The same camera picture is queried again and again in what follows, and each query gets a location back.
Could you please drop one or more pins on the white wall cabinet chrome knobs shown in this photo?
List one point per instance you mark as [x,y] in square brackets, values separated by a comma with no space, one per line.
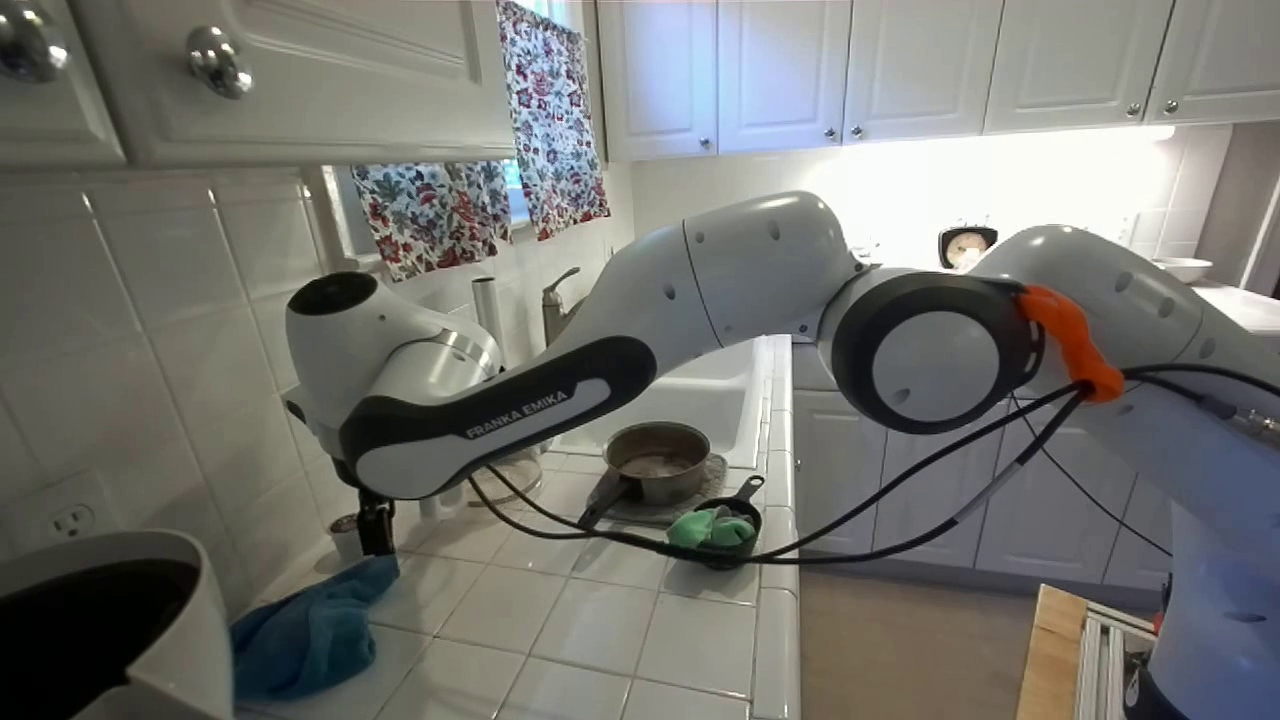
[333,82]

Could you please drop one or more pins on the aluminium profile base frame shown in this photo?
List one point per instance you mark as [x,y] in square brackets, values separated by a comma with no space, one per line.
[1115,666]

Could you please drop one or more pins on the chrome cabinet knob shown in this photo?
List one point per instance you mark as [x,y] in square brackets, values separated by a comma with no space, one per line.
[216,62]
[27,46]

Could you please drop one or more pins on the white wall cabinet small knobs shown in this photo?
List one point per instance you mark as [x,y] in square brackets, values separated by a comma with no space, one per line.
[920,65]

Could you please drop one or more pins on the brushed metal faucet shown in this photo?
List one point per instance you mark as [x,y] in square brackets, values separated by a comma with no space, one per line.
[563,307]

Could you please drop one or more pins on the floral curtain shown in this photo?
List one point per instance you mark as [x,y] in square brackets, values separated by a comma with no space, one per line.
[552,121]

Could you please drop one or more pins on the green cloth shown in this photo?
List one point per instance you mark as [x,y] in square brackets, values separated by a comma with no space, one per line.
[711,531]

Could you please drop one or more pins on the wooden table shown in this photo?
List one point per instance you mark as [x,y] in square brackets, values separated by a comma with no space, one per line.
[1050,652]

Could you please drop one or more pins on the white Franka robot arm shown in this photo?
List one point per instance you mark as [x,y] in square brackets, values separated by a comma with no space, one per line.
[746,267]

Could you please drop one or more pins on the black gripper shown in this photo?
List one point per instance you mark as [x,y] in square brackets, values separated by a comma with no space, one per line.
[370,482]

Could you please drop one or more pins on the white paper towel roll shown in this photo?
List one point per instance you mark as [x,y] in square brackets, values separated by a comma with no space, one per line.
[488,315]

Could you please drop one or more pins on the white base cabinet with drawers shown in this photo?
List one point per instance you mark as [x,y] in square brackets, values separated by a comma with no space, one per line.
[835,466]

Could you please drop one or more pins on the white wall outlet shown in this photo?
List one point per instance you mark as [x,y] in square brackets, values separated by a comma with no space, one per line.
[66,515]

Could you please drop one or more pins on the blue cloth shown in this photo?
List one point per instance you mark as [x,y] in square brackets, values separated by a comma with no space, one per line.
[315,635]

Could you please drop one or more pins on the grey mat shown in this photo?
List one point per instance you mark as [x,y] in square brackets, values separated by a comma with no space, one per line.
[600,506]

